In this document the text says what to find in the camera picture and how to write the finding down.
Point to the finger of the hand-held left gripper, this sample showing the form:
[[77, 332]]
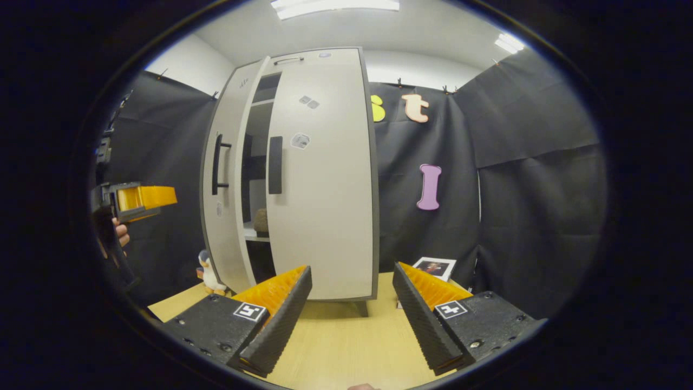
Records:
[[146, 197]]

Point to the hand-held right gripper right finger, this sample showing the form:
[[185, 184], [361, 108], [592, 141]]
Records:
[[425, 330]]

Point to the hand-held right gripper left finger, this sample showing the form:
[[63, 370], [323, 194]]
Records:
[[276, 330]]

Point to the brown fuzzy shoe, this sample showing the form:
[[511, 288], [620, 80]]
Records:
[[261, 221]]

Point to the white shoe cabinet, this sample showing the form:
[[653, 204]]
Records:
[[325, 189]]

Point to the white photo cover book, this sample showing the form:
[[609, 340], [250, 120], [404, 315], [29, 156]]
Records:
[[435, 268]]

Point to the penguin toy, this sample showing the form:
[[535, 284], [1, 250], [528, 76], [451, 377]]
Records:
[[208, 273]]

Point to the black backdrop cloth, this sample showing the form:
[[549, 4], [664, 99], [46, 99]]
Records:
[[541, 216]]

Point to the large ceiling light panel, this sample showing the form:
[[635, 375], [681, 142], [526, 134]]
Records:
[[335, 6]]

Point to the small ceiling light panel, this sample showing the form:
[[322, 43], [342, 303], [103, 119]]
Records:
[[509, 43]]

